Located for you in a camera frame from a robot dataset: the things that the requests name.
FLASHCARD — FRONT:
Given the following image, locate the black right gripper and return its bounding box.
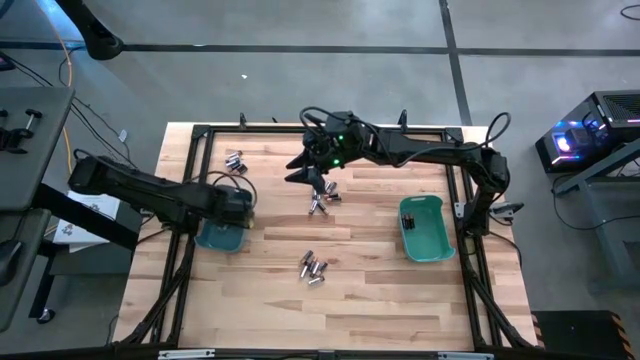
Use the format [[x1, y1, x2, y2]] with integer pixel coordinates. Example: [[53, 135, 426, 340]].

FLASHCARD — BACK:
[[283, 110, 374, 194]]

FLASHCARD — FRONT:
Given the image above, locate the teal plastic bin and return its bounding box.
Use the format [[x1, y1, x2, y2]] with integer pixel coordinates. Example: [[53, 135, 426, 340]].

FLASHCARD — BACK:
[[398, 194, 457, 264], [193, 219, 250, 254]]

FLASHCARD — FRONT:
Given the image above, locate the white paper sheet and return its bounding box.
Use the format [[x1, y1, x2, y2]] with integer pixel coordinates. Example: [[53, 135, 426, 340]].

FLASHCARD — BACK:
[[52, 189, 123, 246]]

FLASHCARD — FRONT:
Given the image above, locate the black desk support beam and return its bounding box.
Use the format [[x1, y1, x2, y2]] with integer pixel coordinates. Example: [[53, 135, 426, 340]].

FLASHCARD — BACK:
[[32, 182, 141, 251]]

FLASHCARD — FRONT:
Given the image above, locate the grey desk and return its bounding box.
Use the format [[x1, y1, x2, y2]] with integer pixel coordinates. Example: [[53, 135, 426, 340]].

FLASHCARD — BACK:
[[0, 208, 52, 334], [0, 87, 76, 212]]

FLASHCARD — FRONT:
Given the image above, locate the black curved stand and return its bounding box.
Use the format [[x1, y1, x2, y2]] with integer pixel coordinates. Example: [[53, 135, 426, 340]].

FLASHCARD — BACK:
[[53, 0, 126, 62]]

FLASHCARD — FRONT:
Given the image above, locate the black desk clamp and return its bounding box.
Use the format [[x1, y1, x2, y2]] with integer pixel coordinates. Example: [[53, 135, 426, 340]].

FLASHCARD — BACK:
[[0, 108, 44, 154]]

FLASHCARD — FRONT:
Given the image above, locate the black computer mouse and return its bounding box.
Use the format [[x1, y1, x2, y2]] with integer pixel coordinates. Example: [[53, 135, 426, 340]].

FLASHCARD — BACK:
[[0, 239, 24, 289]]

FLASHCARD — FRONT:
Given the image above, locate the black RGB computer tower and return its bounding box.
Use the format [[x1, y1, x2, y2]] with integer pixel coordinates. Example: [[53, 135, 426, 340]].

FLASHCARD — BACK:
[[534, 89, 640, 175]]

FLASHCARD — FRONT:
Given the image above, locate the grey side table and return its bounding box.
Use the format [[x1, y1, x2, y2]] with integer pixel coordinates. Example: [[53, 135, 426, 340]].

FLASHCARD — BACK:
[[552, 137, 640, 294]]

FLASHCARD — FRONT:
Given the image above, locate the black yellow hazard mat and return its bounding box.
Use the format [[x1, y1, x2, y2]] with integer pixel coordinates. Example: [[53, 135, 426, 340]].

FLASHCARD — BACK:
[[529, 309, 633, 360]]

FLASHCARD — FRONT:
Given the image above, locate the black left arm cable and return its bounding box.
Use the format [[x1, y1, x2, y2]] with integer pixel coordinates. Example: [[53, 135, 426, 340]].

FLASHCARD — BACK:
[[189, 169, 259, 209]]

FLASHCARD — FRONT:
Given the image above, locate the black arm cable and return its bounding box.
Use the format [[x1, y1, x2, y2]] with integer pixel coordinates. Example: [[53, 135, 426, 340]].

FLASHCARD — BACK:
[[189, 169, 259, 209], [298, 105, 512, 169]]

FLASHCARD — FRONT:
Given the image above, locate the black aluminium table frame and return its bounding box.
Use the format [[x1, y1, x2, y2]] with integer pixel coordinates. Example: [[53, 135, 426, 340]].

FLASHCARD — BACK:
[[112, 122, 540, 351]]

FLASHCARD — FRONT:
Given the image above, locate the silver bracket plate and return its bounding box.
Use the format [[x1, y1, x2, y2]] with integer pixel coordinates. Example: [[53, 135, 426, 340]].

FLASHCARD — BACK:
[[437, 351, 495, 360], [157, 348, 216, 360]]

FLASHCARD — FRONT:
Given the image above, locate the yellow cable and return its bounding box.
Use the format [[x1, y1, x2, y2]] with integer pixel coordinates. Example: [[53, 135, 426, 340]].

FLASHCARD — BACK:
[[32, 0, 89, 192]]

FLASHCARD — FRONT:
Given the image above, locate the grey clamp mount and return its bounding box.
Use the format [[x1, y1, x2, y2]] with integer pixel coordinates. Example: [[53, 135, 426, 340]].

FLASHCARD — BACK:
[[492, 200, 525, 221]]

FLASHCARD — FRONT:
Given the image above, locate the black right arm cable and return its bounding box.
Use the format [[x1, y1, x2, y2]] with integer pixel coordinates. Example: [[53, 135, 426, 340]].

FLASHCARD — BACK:
[[298, 105, 512, 169]]

